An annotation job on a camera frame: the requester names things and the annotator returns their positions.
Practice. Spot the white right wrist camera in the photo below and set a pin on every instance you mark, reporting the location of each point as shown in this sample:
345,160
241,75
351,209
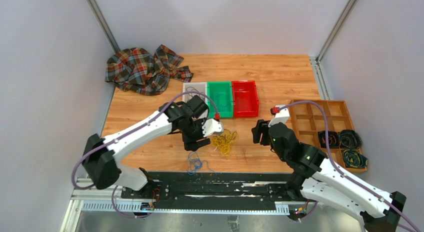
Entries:
280,114

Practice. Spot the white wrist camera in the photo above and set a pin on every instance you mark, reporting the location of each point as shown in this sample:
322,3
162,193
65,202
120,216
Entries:
280,114
212,127

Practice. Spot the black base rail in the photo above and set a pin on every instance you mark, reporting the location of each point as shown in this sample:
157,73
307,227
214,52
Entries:
222,193

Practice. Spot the plaid flannel cloth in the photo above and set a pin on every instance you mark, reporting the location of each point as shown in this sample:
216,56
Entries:
135,69

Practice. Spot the white plastic bin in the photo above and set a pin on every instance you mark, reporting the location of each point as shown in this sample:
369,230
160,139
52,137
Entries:
200,87

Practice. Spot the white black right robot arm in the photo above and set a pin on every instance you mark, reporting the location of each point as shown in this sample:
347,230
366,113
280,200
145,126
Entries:
316,178

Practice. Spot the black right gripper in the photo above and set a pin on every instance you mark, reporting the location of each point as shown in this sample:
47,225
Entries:
262,128

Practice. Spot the wooden compartment tray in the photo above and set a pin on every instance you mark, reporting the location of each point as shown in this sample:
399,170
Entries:
331,131

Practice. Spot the red plastic bin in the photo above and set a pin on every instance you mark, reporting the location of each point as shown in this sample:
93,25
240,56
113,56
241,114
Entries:
245,99

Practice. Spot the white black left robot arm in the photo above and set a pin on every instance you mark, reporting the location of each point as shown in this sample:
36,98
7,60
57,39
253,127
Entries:
103,155

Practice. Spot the green plastic bin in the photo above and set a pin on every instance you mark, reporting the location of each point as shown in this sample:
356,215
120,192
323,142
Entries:
221,92

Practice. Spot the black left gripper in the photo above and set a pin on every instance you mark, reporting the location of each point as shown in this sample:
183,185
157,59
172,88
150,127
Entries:
192,144

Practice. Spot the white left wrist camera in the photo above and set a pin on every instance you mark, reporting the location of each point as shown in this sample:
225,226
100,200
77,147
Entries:
212,127

